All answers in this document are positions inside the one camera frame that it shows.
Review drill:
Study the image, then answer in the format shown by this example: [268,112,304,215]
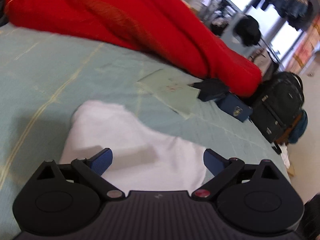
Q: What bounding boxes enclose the white crumpled cloth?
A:
[279,144,290,169]

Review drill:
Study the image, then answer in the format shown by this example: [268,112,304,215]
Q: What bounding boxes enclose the black hanging hat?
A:
[234,15,261,47]

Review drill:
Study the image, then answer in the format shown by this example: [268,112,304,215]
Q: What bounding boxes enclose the black backpack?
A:
[249,72,304,143]

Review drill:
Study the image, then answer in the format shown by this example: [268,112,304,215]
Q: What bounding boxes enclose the teal towel on chair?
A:
[288,109,308,144]

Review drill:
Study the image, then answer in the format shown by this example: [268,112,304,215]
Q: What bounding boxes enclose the red blanket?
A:
[5,0,262,97]

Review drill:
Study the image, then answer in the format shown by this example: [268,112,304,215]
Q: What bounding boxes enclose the pale green paper sheet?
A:
[137,69,199,119]

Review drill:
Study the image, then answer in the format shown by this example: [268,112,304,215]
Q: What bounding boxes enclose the striped pink curtain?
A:
[291,14,319,74]

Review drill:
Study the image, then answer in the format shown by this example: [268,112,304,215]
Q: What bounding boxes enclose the black long pouch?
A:
[188,79,229,102]

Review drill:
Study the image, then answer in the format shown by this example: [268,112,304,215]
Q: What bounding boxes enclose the white printed sweatshirt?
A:
[60,101,206,193]

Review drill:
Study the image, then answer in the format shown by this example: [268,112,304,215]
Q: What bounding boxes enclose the navy Mickey pencil case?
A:
[216,93,253,122]

